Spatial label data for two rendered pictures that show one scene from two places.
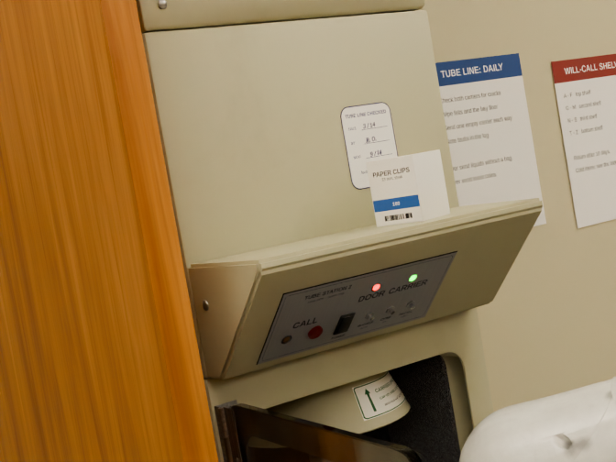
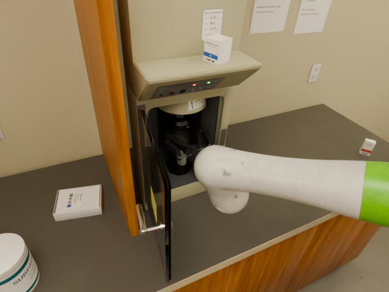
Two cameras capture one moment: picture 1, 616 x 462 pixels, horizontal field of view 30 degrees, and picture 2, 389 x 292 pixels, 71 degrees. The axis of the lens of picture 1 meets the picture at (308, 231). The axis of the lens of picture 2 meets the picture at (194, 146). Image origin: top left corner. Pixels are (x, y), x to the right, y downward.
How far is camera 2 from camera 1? 0.41 m
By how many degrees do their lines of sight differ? 34
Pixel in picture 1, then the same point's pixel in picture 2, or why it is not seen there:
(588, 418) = (233, 167)
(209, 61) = not seen: outside the picture
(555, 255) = (282, 41)
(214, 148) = (149, 20)
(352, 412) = (185, 107)
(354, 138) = (206, 22)
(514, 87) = not seen: outside the picture
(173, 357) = (114, 103)
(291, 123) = (182, 13)
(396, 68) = not seen: outside the picture
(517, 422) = (213, 157)
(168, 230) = (116, 62)
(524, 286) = (268, 50)
